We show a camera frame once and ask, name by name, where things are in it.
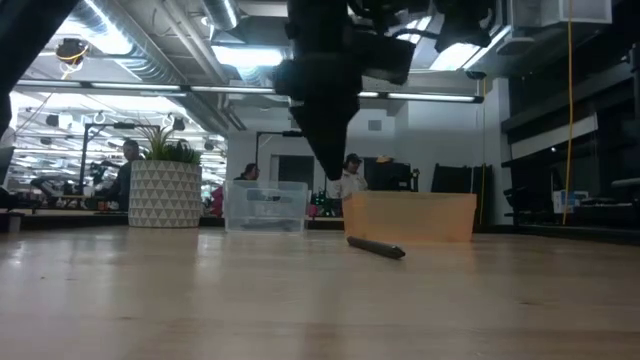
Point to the black equipment stand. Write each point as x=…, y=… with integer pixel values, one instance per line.
x=392, y=175

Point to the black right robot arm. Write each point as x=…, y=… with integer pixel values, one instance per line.
x=320, y=20

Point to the blue and white box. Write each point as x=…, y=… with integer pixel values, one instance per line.
x=570, y=200

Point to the green potted plant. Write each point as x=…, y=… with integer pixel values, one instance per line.
x=167, y=147

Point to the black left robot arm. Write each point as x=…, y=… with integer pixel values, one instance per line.
x=25, y=40

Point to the white triangle-patterned planter pot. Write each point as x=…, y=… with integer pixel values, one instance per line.
x=165, y=195

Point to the long ceiling light bar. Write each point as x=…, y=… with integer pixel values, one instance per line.
x=135, y=86

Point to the small white cup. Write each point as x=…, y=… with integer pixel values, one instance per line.
x=14, y=223

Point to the white ceiling unit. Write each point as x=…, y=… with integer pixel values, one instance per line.
x=560, y=12

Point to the clear plastic bin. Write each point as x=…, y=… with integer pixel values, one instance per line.
x=260, y=210

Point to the black folded panels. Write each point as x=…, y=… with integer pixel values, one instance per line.
x=450, y=177

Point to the tan cardboard box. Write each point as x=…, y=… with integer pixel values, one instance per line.
x=415, y=217

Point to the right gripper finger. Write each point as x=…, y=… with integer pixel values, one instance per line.
x=327, y=140

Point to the person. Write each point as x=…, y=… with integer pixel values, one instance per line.
x=248, y=172
x=122, y=180
x=350, y=182

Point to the silver ventilation duct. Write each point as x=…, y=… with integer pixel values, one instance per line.
x=125, y=45

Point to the round ceiling device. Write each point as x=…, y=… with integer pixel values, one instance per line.
x=71, y=50

